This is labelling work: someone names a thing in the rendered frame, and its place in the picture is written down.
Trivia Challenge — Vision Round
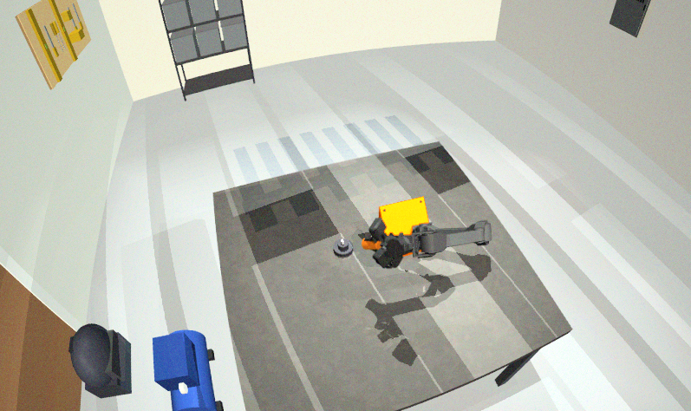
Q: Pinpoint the orange knob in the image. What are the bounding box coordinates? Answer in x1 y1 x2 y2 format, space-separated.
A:
362 240 382 250

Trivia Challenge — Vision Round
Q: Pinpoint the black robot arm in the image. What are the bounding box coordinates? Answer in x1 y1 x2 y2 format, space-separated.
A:
373 220 492 269

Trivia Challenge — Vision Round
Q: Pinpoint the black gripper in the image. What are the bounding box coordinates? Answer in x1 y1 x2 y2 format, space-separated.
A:
364 218 404 268

